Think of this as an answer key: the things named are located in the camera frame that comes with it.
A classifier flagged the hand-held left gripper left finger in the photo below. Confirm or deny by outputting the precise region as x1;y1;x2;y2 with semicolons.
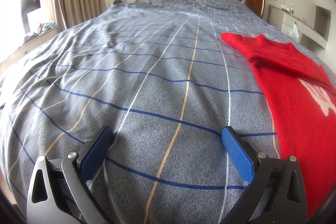
26;126;114;224

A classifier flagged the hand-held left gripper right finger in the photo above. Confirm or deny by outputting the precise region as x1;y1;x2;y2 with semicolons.
221;126;308;224

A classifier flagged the red knitted sweater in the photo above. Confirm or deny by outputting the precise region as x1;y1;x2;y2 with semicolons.
221;32;336;216

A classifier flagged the pile of clothes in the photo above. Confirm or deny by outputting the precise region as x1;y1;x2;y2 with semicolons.
24;21;57;41

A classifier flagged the blue checked duvet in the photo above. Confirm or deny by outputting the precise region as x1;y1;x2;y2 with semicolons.
0;0;336;224

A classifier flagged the white window bench cabinet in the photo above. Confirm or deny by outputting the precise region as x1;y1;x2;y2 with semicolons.
0;26;59;69

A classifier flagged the clear plastic bag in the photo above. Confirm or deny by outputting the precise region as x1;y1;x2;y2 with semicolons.
286;22;300;42

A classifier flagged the white dressing desk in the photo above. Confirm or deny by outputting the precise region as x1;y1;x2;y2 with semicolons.
268;4;329;49

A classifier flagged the white wardrobe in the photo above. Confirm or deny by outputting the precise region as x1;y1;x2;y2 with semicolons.
312;0;336;56

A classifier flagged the window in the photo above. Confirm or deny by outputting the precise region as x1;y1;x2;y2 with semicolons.
0;0;43;39

